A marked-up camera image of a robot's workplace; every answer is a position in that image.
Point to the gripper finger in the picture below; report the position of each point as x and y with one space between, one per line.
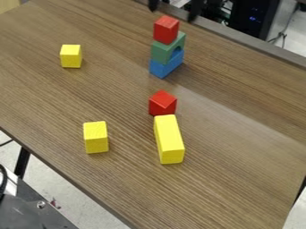
153 4
195 10

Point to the red cube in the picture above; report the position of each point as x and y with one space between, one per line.
165 31
161 104

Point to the yellow cube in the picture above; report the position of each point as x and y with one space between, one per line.
95 137
70 56

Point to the green arch block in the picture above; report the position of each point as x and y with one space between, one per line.
161 52

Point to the black computer tower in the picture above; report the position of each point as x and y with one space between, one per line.
251 16

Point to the blue block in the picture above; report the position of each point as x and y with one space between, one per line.
162 69

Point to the long yellow block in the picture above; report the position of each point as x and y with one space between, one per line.
169 139

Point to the grey metal base plate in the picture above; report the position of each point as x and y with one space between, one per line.
26 210

